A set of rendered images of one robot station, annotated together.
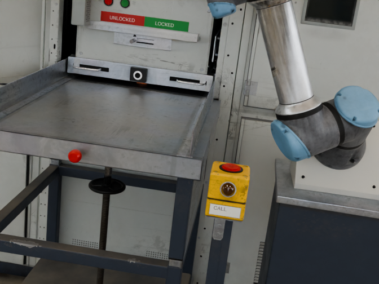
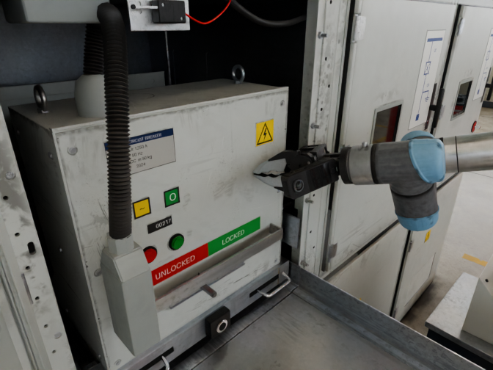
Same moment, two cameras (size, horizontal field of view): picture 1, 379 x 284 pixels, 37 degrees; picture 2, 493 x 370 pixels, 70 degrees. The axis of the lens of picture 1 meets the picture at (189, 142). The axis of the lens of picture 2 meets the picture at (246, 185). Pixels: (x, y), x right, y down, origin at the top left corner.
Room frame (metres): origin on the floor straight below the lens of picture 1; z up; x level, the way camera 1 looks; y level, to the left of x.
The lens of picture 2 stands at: (1.58, 0.63, 1.52)
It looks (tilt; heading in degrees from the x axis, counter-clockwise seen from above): 24 degrees down; 311
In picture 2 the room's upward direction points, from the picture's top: straight up
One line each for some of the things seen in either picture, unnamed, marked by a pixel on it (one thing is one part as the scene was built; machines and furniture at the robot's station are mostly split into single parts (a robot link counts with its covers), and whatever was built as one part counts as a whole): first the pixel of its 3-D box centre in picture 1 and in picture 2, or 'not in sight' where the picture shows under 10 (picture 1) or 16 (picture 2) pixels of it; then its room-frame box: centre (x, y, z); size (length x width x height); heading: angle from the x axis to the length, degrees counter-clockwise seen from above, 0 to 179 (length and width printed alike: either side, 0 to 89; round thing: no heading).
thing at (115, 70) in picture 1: (140, 72); (207, 314); (2.06, 0.21, 0.89); 0.54 x 0.05 x 0.06; 85
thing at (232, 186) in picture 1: (228, 190); not in sight; (1.06, -0.09, 0.87); 0.03 x 0.01 x 0.03; 85
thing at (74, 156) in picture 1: (75, 155); not in sight; (1.30, 0.27, 0.82); 0.04 x 0.03 x 0.03; 175
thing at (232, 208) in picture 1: (228, 190); not in sight; (1.10, -0.09, 0.85); 0.08 x 0.08 x 0.10; 85
